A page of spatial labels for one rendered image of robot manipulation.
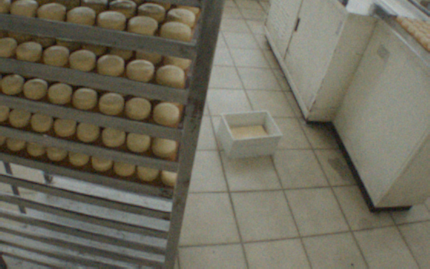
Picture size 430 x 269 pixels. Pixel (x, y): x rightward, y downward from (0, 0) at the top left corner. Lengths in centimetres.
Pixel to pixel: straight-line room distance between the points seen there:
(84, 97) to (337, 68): 166
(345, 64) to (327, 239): 99
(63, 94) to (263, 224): 128
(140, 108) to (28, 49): 25
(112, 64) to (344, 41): 158
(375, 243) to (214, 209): 85
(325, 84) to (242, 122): 54
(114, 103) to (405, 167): 144
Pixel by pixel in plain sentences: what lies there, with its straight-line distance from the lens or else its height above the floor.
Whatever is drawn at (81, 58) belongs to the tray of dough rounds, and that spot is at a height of 106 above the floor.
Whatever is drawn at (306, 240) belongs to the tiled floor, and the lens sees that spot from 182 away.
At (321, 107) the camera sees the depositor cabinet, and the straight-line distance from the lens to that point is 231.
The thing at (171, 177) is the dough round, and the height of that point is 79.
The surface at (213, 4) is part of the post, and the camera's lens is 50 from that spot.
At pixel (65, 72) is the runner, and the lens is 66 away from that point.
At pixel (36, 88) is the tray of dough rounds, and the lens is 79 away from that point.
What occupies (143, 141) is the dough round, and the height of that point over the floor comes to 88.
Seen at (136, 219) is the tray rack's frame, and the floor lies 15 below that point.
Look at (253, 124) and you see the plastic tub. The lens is 219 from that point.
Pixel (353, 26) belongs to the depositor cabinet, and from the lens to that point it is 206.
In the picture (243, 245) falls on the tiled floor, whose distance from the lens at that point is 170.
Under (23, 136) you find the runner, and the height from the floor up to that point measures 87.
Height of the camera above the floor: 142
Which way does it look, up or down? 39 degrees down
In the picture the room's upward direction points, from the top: 12 degrees clockwise
